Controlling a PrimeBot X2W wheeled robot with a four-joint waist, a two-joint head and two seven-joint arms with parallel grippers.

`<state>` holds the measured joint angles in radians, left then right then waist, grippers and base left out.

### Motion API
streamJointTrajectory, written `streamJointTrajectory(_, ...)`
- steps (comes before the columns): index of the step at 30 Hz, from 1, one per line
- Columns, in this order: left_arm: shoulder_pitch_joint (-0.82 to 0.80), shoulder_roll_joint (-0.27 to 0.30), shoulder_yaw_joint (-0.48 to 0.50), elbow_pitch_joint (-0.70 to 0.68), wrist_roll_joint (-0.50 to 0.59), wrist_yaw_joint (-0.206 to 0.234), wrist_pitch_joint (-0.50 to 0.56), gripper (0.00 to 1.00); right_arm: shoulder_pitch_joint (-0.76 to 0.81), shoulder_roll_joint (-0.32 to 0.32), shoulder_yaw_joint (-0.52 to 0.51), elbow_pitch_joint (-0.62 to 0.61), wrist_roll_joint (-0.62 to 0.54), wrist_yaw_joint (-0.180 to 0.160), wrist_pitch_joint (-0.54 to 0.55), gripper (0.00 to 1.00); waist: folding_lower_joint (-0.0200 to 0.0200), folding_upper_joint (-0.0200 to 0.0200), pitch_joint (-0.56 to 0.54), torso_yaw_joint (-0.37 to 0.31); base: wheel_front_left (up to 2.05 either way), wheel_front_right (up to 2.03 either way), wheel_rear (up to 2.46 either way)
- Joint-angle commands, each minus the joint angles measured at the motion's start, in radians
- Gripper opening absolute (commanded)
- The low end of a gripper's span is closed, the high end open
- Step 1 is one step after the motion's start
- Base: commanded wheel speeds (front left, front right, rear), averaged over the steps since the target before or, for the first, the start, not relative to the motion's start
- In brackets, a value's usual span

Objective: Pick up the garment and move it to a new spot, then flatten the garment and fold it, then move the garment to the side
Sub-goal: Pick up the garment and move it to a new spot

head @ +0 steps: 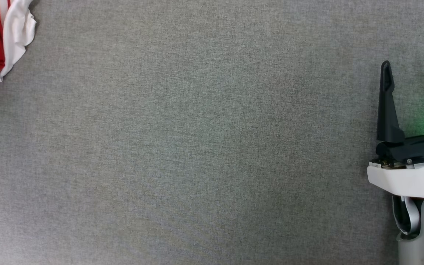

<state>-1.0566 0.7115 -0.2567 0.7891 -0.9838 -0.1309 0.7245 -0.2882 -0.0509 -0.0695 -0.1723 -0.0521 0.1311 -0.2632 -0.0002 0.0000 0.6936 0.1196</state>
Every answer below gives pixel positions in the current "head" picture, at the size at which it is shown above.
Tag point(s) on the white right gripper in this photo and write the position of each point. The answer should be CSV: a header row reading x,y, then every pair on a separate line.
x,y
410,180

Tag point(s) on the grey fabric sofa seat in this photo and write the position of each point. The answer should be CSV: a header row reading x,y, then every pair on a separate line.
x,y
197,147

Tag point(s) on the red and white t-shirt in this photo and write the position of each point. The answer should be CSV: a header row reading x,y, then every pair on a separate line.
x,y
17,29

